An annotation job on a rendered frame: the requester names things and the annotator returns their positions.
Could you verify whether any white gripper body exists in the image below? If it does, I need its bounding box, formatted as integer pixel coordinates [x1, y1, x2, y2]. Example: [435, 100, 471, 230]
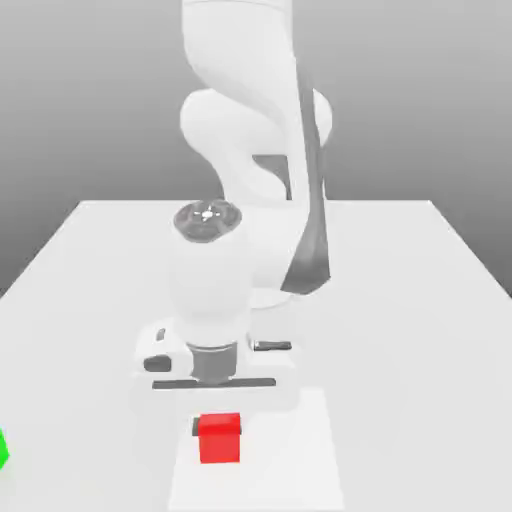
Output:
[130, 370, 301, 416]

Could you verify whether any small red cube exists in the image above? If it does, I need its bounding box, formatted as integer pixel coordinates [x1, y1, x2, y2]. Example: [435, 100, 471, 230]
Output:
[197, 412, 242, 465]

